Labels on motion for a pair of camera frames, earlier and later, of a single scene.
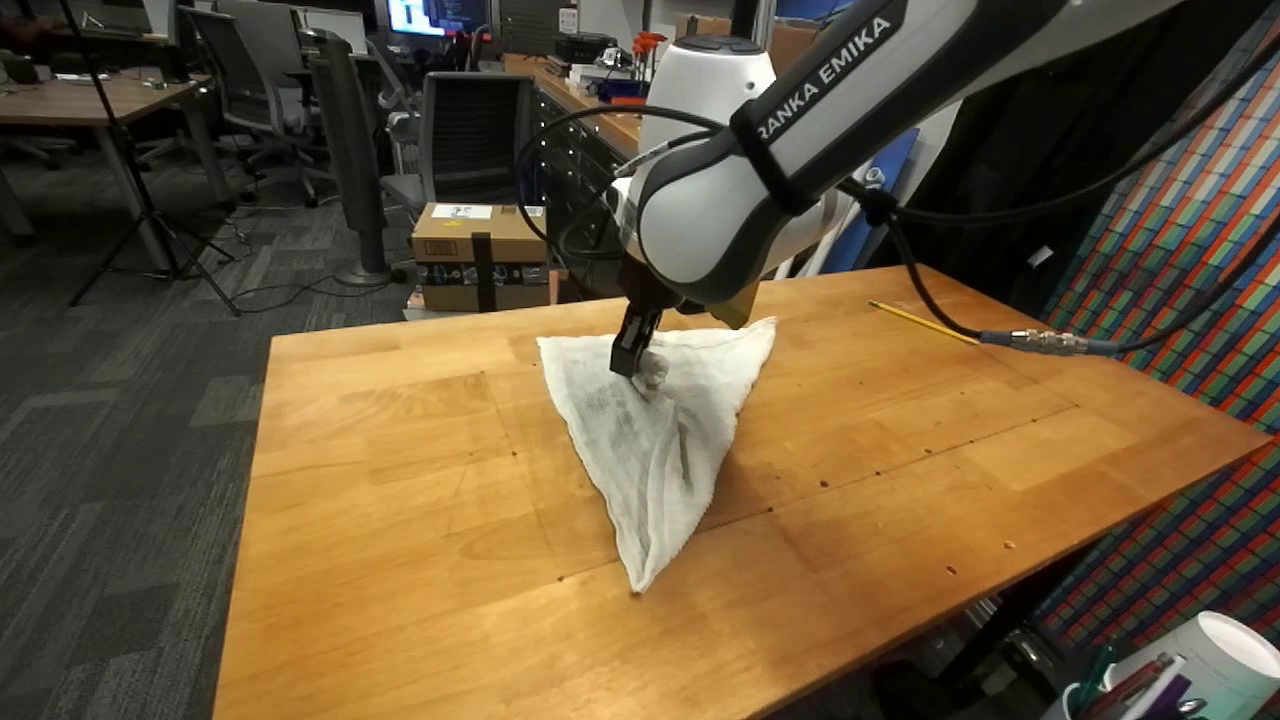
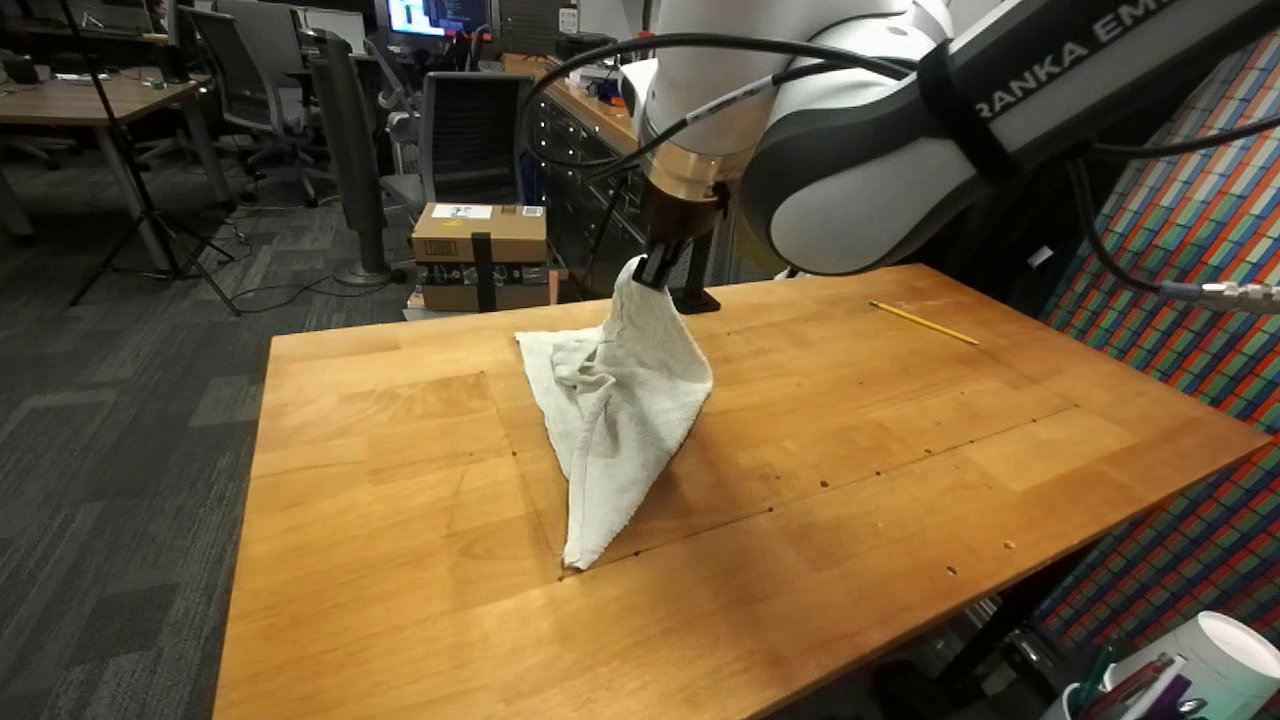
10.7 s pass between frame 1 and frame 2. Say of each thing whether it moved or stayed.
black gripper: moved
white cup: stayed
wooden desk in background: stayed
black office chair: stayed
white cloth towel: moved
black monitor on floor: stayed
